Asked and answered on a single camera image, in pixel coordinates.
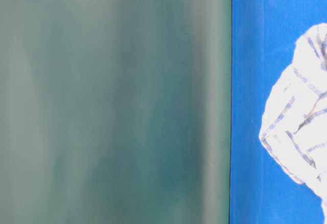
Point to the white blue-striped towel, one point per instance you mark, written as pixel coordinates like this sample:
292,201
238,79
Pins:
293,128

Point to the blue table cloth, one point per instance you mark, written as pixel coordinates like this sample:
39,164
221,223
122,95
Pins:
264,33

